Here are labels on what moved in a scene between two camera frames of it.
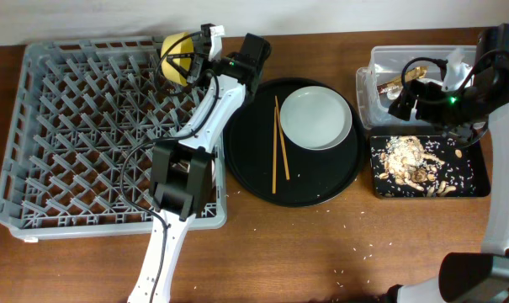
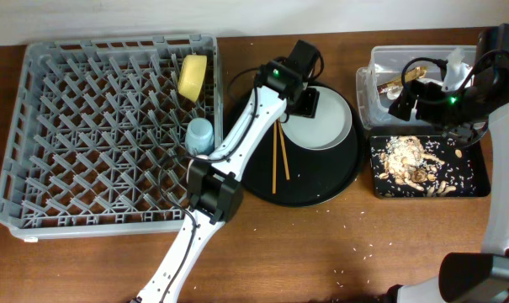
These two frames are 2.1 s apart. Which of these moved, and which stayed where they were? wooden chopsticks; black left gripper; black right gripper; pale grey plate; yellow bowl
Moved: black left gripper; yellow bowl
Stayed: black right gripper; pale grey plate; wooden chopsticks
